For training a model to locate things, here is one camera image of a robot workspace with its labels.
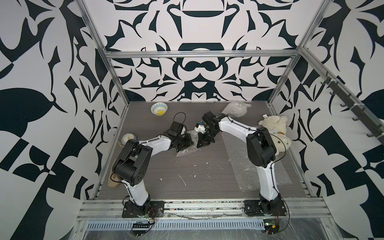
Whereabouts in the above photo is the bubble wrap sheet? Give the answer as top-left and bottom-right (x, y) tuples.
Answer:
(176, 130), (199, 157)
(221, 130), (293, 193)
(221, 102), (252, 118)

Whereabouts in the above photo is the yellow patterned bowl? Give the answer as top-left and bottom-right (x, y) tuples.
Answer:
(151, 102), (168, 116)

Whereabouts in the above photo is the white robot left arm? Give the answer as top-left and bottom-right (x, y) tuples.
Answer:
(110, 121), (193, 209)

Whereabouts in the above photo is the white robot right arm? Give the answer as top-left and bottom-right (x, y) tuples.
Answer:
(195, 112), (283, 213)

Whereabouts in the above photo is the white teddy bear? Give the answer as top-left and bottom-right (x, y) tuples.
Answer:
(259, 115), (292, 156)

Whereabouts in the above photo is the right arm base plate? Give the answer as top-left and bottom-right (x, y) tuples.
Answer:
(244, 197), (287, 217)

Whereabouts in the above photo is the black wall hook rail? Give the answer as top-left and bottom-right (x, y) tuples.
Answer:
(322, 72), (384, 145)

